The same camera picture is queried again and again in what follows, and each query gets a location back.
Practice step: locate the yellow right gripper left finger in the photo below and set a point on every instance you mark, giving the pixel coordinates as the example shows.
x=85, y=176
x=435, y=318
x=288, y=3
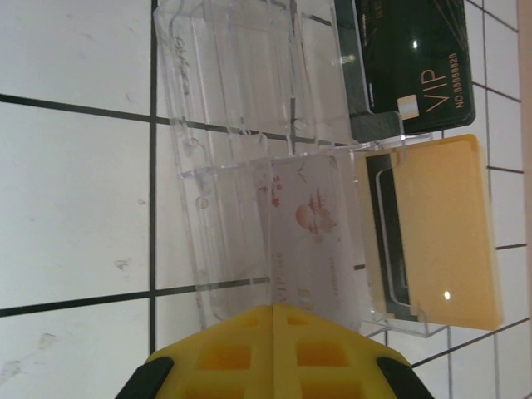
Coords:
x=224, y=357

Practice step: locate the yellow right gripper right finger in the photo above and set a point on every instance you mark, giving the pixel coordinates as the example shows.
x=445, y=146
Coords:
x=324, y=361

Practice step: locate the white floral card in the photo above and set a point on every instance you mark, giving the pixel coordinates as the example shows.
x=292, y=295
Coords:
x=307, y=232

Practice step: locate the black VIP card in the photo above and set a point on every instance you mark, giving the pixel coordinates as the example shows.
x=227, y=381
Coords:
x=415, y=62

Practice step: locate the gold plastic card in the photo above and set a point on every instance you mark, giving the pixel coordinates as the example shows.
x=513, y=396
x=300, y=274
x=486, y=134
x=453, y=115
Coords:
x=449, y=232

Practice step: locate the clear acrylic card stand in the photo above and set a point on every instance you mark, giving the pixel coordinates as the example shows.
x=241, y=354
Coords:
x=232, y=104

